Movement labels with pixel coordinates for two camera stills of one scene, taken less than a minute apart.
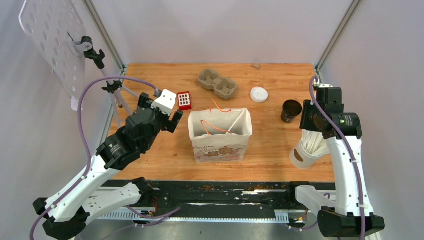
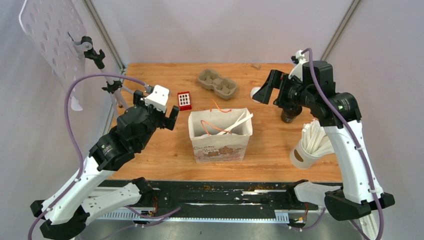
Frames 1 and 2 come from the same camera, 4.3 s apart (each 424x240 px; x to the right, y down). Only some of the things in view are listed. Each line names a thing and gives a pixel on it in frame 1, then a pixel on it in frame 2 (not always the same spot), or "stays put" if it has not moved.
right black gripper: [308, 105] to [276, 79]
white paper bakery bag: [220, 135] stays put
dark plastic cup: [291, 109] stays put
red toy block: [184, 100] stays put
